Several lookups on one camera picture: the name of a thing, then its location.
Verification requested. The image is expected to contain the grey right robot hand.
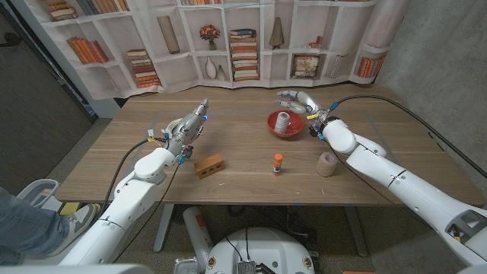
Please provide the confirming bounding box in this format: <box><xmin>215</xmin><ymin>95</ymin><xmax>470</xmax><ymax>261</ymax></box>
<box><xmin>274</xmin><ymin>90</ymin><xmax>329</xmax><ymax>125</ymax></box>

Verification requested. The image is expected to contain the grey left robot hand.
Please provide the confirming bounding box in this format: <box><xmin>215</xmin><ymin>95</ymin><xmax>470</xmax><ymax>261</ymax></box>
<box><xmin>164</xmin><ymin>98</ymin><xmax>209</xmax><ymax>155</ymax></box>

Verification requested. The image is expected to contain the white string spool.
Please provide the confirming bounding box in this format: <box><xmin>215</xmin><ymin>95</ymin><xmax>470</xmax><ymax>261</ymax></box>
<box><xmin>274</xmin><ymin>111</ymin><xmax>291</xmax><ymax>135</ymax></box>

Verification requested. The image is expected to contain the red bowl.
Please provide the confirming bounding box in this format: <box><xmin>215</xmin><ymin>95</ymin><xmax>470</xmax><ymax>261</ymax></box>
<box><xmin>266</xmin><ymin>110</ymin><xmax>306</xmax><ymax>139</ymax></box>

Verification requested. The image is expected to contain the wooden brick block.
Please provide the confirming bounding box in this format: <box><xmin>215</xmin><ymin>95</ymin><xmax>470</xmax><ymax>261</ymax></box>
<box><xmin>193</xmin><ymin>153</ymin><xmax>226</xmax><ymax>180</ymax></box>

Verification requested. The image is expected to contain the orange capped glue stick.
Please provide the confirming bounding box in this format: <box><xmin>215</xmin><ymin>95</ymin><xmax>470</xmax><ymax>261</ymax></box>
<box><xmin>272</xmin><ymin>153</ymin><xmax>284</xmax><ymax>177</ymax></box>

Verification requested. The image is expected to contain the tan twine roll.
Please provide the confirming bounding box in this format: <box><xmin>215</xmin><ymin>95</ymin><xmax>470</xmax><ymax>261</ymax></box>
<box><xmin>316</xmin><ymin>151</ymin><xmax>339</xmax><ymax>178</ymax></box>

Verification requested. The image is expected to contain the printed bookshelf backdrop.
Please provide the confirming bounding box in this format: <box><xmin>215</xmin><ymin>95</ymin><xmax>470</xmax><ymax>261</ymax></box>
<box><xmin>11</xmin><ymin>0</ymin><xmax>412</xmax><ymax>100</ymax></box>

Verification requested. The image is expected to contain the grey table leg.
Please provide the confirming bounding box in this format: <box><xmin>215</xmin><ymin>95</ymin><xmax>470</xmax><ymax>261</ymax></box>
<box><xmin>153</xmin><ymin>203</ymin><xmax>175</xmax><ymax>253</ymax></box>
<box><xmin>342</xmin><ymin>205</ymin><xmax>369</xmax><ymax>258</ymax></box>

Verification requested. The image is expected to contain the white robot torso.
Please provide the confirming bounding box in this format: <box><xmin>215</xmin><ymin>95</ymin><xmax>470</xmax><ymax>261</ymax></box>
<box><xmin>205</xmin><ymin>227</ymin><xmax>316</xmax><ymax>274</ymax></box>

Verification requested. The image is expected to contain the white grey sneaker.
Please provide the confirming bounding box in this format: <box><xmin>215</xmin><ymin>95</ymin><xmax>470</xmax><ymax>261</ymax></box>
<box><xmin>47</xmin><ymin>202</ymin><xmax>98</xmax><ymax>256</ymax></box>

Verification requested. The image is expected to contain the white plastic bin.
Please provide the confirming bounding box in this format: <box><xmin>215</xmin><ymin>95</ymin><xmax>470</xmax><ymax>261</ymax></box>
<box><xmin>17</xmin><ymin>178</ymin><xmax>62</xmax><ymax>209</ymax></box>

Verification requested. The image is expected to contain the person's leg in jeans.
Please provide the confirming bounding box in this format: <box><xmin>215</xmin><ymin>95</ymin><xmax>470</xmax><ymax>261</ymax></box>
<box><xmin>0</xmin><ymin>186</ymin><xmax>72</xmax><ymax>266</ymax></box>

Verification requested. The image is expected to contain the white rope coil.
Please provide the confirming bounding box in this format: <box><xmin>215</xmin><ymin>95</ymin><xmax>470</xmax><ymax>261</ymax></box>
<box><xmin>166</xmin><ymin>117</ymin><xmax>184</xmax><ymax>134</ymax></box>

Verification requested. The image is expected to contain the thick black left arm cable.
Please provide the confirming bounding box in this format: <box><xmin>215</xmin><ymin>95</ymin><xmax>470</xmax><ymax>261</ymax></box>
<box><xmin>97</xmin><ymin>139</ymin><xmax>168</xmax><ymax>218</ymax></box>

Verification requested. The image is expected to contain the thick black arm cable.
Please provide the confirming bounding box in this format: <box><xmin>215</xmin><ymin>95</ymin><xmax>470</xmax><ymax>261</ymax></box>
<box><xmin>329</xmin><ymin>94</ymin><xmax>487</xmax><ymax>180</ymax></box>
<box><xmin>97</xmin><ymin>139</ymin><xmax>168</xmax><ymax>218</ymax></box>

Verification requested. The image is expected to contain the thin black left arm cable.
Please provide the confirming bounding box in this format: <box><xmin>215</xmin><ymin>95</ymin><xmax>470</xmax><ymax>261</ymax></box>
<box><xmin>113</xmin><ymin>163</ymin><xmax>182</xmax><ymax>263</ymax></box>

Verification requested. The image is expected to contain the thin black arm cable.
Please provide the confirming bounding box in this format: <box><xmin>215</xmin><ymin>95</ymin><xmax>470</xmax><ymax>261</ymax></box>
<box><xmin>113</xmin><ymin>163</ymin><xmax>182</xmax><ymax>263</ymax></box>
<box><xmin>329</xmin><ymin>146</ymin><xmax>431</xmax><ymax>229</ymax></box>

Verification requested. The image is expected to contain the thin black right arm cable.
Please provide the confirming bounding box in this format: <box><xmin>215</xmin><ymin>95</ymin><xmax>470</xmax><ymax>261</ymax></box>
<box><xmin>329</xmin><ymin>146</ymin><xmax>431</xmax><ymax>229</ymax></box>

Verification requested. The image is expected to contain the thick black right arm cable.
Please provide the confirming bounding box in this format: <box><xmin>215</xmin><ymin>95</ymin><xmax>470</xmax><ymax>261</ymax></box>
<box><xmin>329</xmin><ymin>94</ymin><xmax>487</xmax><ymax>180</ymax></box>

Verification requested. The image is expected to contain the black door handle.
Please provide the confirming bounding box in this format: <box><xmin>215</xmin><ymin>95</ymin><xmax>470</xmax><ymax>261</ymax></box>
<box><xmin>0</xmin><ymin>32</ymin><xmax>22</xmax><ymax>49</ymax></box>

